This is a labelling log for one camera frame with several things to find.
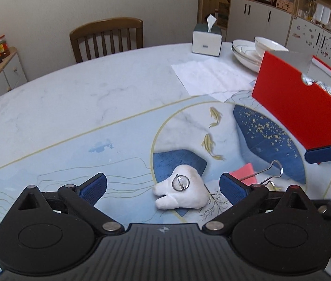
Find white wall cabinets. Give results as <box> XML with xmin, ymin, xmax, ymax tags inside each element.
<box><xmin>197</xmin><ymin>0</ymin><xmax>331</xmax><ymax>80</ymax></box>

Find white ceramic bowl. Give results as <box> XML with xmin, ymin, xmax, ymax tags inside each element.
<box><xmin>254</xmin><ymin>36</ymin><xmax>288</xmax><ymax>58</ymax></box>

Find green white tissue box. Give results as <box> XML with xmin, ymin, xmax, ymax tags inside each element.
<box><xmin>191</xmin><ymin>15</ymin><xmax>223</xmax><ymax>57</ymax></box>

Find red white cardboard box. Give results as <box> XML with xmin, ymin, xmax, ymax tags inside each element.
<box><xmin>252</xmin><ymin>51</ymin><xmax>331</xmax><ymax>150</ymax></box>

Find pink binder clip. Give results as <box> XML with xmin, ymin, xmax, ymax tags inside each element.
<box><xmin>230</xmin><ymin>160</ymin><xmax>283</xmax><ymax>191</ymax></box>

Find white tooth plush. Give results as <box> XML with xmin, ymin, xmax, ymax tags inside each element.
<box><xmin>153</xmin><ymin>164</ymin><xmax>209</xmax><ymax>210</ymax></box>

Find blue decorated table mat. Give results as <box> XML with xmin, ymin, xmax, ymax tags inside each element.
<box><xmin>0</xmin><ymin>91</ymin><xmax>331</xmax><ymax>226</ymax></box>

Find white plates stack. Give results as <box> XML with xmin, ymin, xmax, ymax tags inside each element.
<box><xmin>231</xmin><ymin>39</ymin><xmax>263</xmax><ymax>73</ymax></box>

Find white sideboard cabinet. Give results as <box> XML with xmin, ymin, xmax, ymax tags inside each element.
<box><xmin>0</xmin><ymin>46</ymin><xmax>28</xmax><ymax>96</ymax></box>

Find red lid jar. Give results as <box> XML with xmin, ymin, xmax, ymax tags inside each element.
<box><xmin>0</xmin><ymin>35</ymin><xmax>10</xmax><ymax>58</ymax></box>

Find wooden dining chair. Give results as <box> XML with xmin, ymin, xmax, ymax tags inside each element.
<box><xmin>70</xmin><ymin>17</ymin><xmax>144</xmax><ymax>63</ymax></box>

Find white paper sheet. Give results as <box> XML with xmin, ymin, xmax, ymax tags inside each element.
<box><xmin>172</xmin><ymin>59</ymin><xmax>256</xmax><ymax>102</ymax></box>

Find silver printed foil packet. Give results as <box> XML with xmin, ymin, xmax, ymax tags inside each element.
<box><xmin>301</xmin><ymin>74</ymin><xmax>331</xmax><ymax>97</ymax></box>

